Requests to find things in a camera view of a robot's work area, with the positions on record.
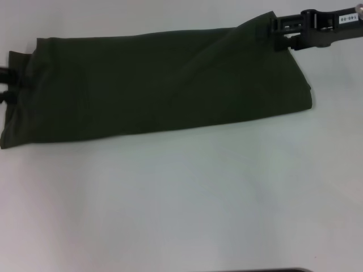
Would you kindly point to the dark green FREE t-shirt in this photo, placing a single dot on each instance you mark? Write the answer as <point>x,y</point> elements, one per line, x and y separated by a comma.
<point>156,85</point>

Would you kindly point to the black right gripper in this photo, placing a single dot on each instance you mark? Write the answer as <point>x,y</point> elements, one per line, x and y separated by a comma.
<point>331,27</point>

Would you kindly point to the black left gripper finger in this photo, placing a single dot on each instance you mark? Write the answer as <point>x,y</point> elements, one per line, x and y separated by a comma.
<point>10,76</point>
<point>8,97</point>

